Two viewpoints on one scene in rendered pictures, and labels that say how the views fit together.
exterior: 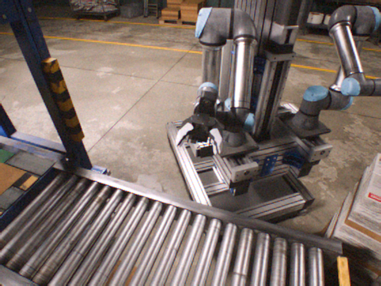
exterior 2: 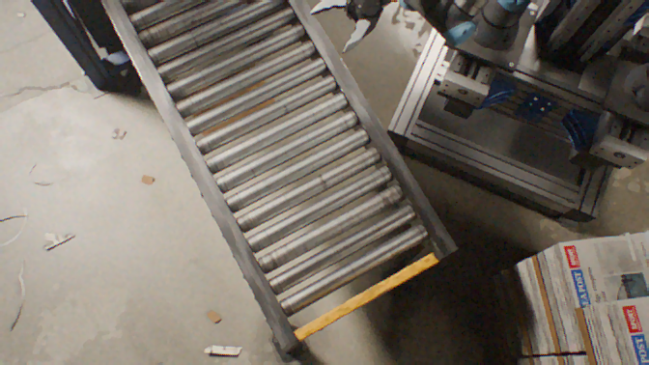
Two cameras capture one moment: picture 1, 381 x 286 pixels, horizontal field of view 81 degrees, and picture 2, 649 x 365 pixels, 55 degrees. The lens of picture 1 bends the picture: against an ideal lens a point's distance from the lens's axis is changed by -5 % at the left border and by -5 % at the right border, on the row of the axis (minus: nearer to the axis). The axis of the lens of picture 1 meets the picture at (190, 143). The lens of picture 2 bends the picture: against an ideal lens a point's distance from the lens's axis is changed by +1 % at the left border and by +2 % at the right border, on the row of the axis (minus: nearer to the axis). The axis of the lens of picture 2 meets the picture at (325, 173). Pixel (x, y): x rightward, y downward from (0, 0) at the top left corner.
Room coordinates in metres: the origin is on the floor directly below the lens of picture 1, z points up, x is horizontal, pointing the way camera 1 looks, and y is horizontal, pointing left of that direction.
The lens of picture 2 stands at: (-0.11, -0.46, 2.47)
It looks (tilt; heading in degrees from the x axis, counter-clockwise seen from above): 73 degrees down; 35
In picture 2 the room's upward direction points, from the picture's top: 7 degrees clockwise
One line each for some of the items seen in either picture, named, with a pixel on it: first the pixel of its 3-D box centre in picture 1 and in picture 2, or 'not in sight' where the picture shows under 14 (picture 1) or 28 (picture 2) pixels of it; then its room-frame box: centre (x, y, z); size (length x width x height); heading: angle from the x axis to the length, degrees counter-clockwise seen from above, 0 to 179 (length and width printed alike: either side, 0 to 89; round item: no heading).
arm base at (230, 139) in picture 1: (233, 131); (496, 17); (1.00, -0.23, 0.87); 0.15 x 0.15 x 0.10
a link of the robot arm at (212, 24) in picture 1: (211, 73); not in sight; (1.02, -0.10, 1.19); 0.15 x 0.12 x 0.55; 82
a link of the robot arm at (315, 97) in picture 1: (314, 99); not in sight; (1.15, -0.71, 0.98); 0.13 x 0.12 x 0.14; 90
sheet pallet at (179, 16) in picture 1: (184, 11); not in sight; (7.12, 0.16, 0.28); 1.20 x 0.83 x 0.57; 71
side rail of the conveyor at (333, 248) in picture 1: (176, 208); (331, 67); (0.60, 0.06, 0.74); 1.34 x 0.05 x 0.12; 71
